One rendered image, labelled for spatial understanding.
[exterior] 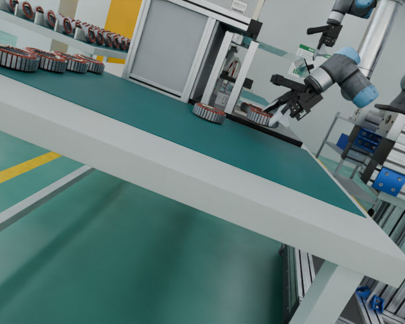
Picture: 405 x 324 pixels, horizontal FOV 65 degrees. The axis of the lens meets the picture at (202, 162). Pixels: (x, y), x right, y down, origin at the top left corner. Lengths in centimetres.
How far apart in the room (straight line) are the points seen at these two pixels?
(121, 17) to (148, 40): 401
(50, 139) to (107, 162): 10
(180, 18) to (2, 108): 83
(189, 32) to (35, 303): 109
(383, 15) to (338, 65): 25
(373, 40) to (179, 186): 93
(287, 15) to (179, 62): 574
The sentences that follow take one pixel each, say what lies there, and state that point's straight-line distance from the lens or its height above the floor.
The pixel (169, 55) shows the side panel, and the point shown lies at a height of 89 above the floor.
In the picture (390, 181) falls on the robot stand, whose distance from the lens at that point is 131.
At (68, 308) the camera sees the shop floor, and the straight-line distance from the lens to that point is 128.
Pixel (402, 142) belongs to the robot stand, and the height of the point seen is 91.
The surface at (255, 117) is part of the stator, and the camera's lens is 103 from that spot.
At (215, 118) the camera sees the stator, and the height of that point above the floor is 77.
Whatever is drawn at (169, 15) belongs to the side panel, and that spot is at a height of 103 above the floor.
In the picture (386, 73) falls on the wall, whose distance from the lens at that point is 734.
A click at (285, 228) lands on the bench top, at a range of 53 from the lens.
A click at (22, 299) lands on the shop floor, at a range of 129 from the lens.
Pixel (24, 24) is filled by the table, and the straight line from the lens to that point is 265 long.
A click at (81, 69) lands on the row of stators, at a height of 76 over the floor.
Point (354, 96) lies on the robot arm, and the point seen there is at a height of 98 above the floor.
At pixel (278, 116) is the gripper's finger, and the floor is 85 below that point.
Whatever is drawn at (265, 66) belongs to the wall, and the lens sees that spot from 679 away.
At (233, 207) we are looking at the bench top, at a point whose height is 72.
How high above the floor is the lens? 92
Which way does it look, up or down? 17 degrees down
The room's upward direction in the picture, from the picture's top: 21 degrees clockwise
